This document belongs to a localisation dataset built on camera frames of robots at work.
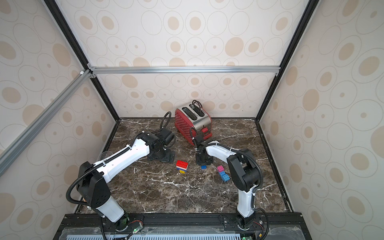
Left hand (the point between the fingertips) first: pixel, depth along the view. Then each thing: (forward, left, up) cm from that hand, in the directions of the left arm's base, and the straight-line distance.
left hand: (169, 159), depth 81 cm
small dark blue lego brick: (+2, -19, -12) cm, 23 cm away
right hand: (+5, -22, -13) cm, 26 cm away
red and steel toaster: (+25, -12, +4) cm, 28 cm away
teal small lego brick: (-6, -32, -10) cm, 34 cm away
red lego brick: (0, -6, -5) cm, 8 cm away
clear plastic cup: (+12, +47, -16) cm, 51 cm away
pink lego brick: (0, -29, -11) cm, 31 cm away
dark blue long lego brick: (-2, -6, -9) cm, 11 cm away
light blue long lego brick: (-3, -30, -12) cm, 33 cm away
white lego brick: (-2, -8, -8) cm, 12 cm away
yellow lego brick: (-2, -6, -12) cm, 14 cm away
